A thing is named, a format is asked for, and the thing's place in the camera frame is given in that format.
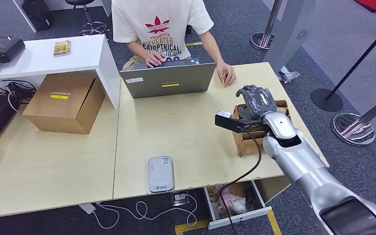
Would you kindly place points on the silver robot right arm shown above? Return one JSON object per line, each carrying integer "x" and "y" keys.
{"x": 304, "y": 165}

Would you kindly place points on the person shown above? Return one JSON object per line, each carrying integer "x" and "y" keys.
{"x": 158, "y": 16}

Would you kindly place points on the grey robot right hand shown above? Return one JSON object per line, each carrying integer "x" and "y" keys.
{"x": 259, "y": 100}

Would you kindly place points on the black stool chrome base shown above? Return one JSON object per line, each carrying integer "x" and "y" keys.
{"x": 92, "y": 27}

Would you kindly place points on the white card reader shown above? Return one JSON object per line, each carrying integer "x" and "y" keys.
{"x": 161, "y": 174}

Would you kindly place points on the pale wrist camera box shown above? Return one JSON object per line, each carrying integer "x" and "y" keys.
{"x": 224, "y": 114}

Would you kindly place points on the grey kiosk pillar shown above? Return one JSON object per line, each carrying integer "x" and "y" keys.
{"x": 288, "y": 32}

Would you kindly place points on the gold printed card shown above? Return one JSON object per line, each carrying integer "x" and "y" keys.
{"x": 224, "y": 77}
{"x": 282, "y": 110}

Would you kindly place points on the chrome stanchion post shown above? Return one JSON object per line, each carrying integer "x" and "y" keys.
{"x": 352, "y": 129}
{"x": 262, "y": 40}

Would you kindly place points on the black cabinet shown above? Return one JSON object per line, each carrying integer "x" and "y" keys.
{"x": 37, "y": 13}

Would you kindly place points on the person's right forearm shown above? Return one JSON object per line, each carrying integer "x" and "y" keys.
{"x": 137, "y": 48}

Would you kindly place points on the black stanchion post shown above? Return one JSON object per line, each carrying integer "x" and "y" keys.
{"x": 326, "y": 100}

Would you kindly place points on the white power adapter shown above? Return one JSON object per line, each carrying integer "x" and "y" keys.
{"x": 87, "y": 208}

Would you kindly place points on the person's left hand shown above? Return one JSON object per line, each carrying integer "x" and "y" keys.
{"x": 230, "y": 76}

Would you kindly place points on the black controller device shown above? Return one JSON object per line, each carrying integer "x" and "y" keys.
{"x": 3, "y": 48}

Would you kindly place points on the gold printed card pack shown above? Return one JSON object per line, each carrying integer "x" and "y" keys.
{"x": 61, "y": 48}

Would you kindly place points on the black camera bracket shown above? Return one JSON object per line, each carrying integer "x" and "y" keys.
{"x": 236, "y": 124}

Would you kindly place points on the person's left forearm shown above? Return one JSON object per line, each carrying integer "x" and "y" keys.
{"x": 211, "y": 47}

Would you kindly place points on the floor power socket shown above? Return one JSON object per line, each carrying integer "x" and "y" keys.
{"x": 180, "y": 198}

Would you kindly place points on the grey laptop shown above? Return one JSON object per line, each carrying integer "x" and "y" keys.
{"x": 168, "y": 81}

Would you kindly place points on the person's right hand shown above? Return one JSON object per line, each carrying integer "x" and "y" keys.
{"x": 154, "y": 59}

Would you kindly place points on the pink plastic bag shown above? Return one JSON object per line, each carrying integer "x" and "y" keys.
{"x": 236, "y": 202}

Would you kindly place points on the brown cardboard box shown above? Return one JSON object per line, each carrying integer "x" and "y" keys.
{"x": 61, "y": 107}

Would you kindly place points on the cardboard card holder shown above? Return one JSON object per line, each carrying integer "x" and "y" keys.
{"x": 248, "y": 144}

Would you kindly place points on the white open drawer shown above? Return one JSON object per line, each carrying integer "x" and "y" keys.
{"x": 243, "y": 219}

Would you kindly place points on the yellow floor tape strip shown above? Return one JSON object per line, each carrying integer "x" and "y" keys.
{"x": 191, "y": 227}
{"x": 275, "y": 223}
{"x": 194, "y": 43}

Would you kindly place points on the clear plastic wrap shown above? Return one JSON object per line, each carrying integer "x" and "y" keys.
{"x": 287, "y": 74}

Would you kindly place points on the white raised counter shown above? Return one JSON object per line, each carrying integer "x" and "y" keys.
{"x": 38, "y": 58}

